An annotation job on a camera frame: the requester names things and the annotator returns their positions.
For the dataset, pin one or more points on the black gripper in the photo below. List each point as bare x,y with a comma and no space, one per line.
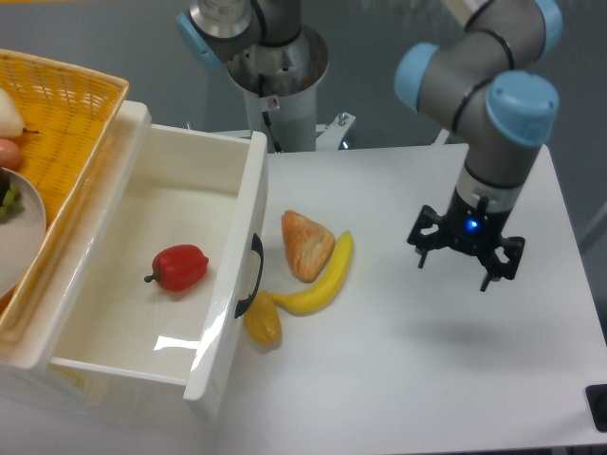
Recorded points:
466,229

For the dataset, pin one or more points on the red bell pepper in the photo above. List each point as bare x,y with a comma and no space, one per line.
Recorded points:
178,268

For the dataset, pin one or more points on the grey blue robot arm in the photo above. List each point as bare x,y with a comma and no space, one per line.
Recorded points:
479,90

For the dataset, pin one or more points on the yellow bell pepper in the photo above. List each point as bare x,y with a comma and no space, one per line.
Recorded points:
262,320

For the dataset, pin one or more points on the white upper drawer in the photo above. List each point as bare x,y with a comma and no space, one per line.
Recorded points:
189,188

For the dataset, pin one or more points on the white drawer cabinet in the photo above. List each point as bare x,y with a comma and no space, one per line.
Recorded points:
30,375

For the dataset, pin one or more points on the orange croissant bread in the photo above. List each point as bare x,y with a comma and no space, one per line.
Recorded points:
308,245

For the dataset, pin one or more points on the yellow banana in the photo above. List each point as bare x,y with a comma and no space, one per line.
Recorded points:
326,287

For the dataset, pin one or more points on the black object at table edge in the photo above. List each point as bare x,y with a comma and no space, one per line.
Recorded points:
596,396

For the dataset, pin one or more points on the yellow woven basket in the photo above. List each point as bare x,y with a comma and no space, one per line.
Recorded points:
70,108

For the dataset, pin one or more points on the grey plate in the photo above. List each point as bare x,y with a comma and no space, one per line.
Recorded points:
22,234

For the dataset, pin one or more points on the green grapes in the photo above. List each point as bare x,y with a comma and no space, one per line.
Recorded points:
11,202

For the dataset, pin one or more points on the orange peach fruit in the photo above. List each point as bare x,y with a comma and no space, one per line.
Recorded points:
10,154

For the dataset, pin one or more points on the white pear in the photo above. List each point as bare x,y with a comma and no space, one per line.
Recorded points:
12,123

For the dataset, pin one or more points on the white table leg bracket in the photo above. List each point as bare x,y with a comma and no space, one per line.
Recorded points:
442,137

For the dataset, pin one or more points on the black drawer handle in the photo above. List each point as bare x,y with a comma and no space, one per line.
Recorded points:
255,268

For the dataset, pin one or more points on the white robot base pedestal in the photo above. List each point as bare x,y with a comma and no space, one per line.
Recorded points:
279,86

